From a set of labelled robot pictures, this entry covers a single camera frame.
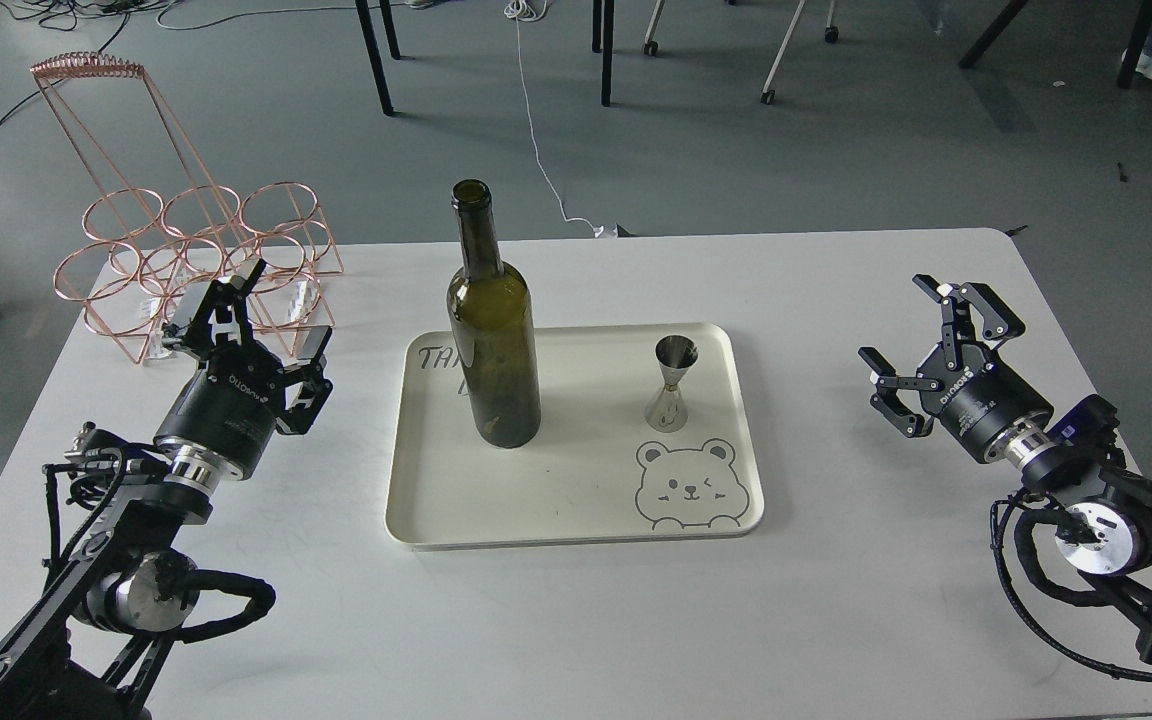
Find black table legs right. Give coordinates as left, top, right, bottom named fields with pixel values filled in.
left=956, top=1, right=1152, bottom=91

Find white cable on floor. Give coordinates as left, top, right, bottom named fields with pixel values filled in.
left=503, top=0, right=619, bottom=238

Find steel jigger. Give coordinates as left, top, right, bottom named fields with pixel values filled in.
left=644, top=334, right=699, bottom=433

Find dark green wine bottle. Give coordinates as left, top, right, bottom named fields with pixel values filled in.
left=445, top=179, right=541, bottom=448

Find black table legs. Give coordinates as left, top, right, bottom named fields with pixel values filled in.
left=355, top=1, right=402, bottom=118
left=591, top=0, right=616, bottom=108
left=956, top=1, right=1152, bottom=91

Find black cables on floor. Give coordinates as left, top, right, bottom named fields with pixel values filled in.
left=0, top=0, right=237, bottom=191

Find black table legs middle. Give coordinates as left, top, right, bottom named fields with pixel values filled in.
left=591, top=0, right=616, bottom=108

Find cream bear tray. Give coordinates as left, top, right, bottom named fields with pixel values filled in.
left=385, top=323, right=765, bottom=550

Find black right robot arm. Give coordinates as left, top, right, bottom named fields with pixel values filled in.
left=859, top=274, right=1152, bottom=683

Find white chair legs with casters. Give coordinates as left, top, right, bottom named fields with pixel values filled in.
left=641, top=1, right=840, bottom=106

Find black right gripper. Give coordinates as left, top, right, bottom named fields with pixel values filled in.
left=858, top=274, right=1053, bottom=464

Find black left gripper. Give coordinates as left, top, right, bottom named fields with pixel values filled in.
left=154, top=258, right=333, bottom=480

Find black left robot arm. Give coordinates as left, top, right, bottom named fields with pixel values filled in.
left=0, top=258, right=333, bottom=719

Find black table legs left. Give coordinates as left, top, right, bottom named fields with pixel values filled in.
left=355, top=1, right=402, bottom=118

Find copper wire wine rack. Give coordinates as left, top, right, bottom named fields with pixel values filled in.
left=29, top=51, right=344, bottom=364

